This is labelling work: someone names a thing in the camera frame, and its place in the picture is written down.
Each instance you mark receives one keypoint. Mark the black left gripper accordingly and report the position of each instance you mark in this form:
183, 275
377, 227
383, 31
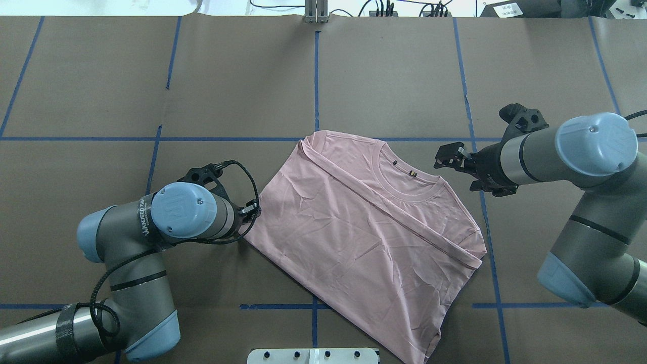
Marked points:
241, 219

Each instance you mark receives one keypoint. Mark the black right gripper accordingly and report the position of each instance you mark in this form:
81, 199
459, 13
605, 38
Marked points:
489, 166

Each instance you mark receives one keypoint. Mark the pink Snoopy t-shirt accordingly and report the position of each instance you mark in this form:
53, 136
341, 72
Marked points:
386, 246

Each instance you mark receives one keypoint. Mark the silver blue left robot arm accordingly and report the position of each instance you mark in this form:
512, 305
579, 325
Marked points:
131, 309

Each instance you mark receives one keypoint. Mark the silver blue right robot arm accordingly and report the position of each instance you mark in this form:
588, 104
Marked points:
589, 262

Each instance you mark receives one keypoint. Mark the black box with label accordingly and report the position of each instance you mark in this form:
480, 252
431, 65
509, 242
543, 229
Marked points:
520, 9

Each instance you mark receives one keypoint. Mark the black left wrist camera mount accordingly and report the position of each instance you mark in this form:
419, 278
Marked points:
207, 177

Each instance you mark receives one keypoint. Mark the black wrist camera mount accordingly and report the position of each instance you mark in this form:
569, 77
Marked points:
521, 121
207, 177

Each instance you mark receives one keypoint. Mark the white pedestal base plate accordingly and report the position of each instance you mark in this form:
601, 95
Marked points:
315, 355

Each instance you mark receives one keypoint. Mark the aluminium frame post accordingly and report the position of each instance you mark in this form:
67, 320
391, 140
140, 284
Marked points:
316, 11

